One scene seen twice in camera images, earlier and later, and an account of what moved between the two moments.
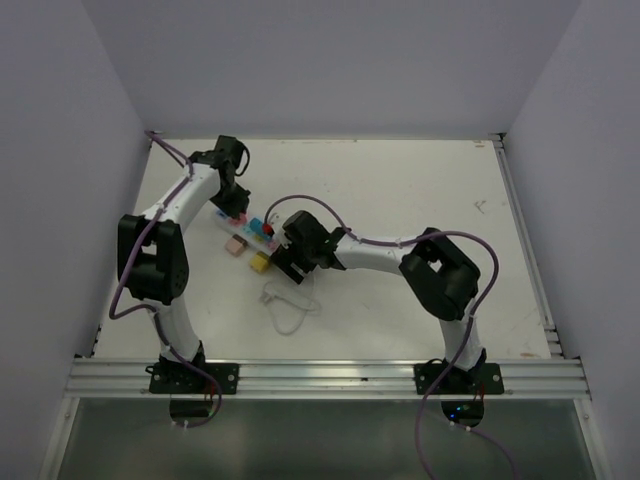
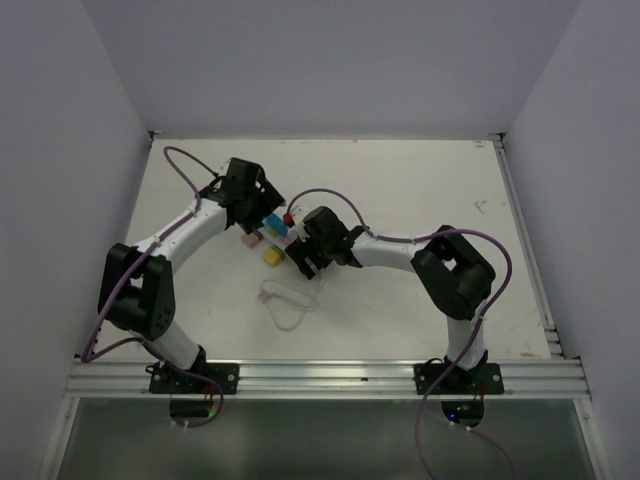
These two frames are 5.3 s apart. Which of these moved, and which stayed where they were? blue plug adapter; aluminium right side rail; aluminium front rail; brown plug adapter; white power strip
Moved: brown plug adapter; blue plug adapter; white power strip
Stayed: aluminium front rail; aluminium right side rail
